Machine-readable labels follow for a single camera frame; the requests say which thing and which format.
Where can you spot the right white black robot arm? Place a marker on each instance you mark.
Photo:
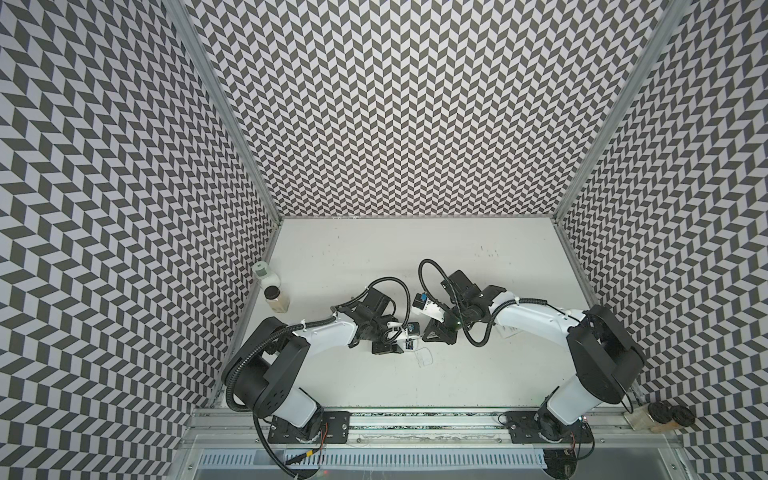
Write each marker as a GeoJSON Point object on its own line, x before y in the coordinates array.
{"type": "Point", "coordinates": [606, 359]}

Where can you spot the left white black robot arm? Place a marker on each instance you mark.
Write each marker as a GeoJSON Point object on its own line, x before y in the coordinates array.
{"type": "Point", "coordinates": [260, 377]}

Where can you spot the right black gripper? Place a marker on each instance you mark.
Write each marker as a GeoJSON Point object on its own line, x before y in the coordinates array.
{"type": "Point", "coordinates": [442, 324]}

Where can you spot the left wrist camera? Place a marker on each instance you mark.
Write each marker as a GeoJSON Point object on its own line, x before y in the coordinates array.
{"type": "Point", "coordinates": [394, 332]}

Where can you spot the white remote control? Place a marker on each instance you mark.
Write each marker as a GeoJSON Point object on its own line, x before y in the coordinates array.
{"type": "Point", "coordinates": [409, 341]}

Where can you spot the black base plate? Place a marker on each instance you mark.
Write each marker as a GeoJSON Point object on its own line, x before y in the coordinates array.
{"type": "Point", "coordinates": [534, 427]}
{"type": "Point", "coordinates": [333, 426]}

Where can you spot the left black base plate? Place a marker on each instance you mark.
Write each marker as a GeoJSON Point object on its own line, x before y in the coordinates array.
{"type": "Point", "coordinates": [333, 426]}

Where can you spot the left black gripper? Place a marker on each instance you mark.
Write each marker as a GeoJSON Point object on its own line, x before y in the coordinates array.
{"type": "Point", "coordinates": [387, 348]}

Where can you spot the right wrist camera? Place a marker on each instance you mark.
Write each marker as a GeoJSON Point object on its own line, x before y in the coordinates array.
{"type": "Point", "coordinates": [424, 305]}

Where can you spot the white slotted cable duct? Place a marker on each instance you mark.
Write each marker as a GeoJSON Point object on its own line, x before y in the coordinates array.
{"type": "Point", "coordinates": [383, 460]}

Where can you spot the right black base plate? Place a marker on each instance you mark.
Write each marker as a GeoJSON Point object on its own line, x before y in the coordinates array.
{"type": "Point", "coordinates": [534, 427]}

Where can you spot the white bottle green cap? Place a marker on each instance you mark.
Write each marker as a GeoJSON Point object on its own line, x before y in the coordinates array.
{"type": "Point", "coordinates": [265, 275]}

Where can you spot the clear jar black lid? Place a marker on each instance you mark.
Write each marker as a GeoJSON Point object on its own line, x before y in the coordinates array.
{"type": "Point", "coordinates": [649, 416]}

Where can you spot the jar with black lid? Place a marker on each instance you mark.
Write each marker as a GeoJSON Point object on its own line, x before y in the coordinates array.
{"type": "Point", "coordinates": [276, 299]}

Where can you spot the aluminium mounting rail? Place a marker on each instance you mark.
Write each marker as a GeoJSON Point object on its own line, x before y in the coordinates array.
{"type": "Point", "coordinates": [448, 427]}

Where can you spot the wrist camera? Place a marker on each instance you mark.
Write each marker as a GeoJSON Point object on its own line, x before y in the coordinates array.
{"type": "Point", "coordinates": [424, 305]}
{"type": "Point", "coordinates": [394, 332]}

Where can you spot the brown jar black lid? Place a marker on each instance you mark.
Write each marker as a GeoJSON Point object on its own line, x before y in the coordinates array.
{"type": "Point", "coordinates": [675, 417]}

